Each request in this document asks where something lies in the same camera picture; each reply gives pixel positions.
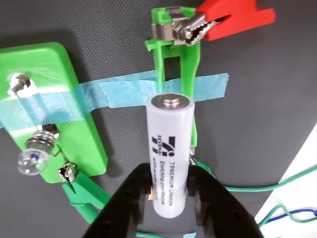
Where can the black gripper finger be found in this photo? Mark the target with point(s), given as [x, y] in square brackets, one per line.
[121, 210]
[223, 213]

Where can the white AA battery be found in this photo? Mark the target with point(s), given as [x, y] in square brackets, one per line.
[171, 148]

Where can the green battery holder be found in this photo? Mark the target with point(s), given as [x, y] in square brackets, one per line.
[159, 69]

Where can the green bulb holder board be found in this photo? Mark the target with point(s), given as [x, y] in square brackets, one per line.
[62, 62]

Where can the red alligator clip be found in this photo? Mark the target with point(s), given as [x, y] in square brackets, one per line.
[235, 17]

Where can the orange half-round sticker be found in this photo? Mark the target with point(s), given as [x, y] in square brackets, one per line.
[150, 197]

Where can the short blue tape piece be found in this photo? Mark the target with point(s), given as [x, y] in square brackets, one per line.
[190, 236]

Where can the small clear light bulb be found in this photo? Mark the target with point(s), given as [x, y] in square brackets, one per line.
[32, 160]

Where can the dark grey work mat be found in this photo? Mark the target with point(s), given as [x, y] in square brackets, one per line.
[247, 99]

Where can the blue masking tape strip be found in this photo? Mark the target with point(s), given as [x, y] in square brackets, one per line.
[49, 106]
[128, 91]

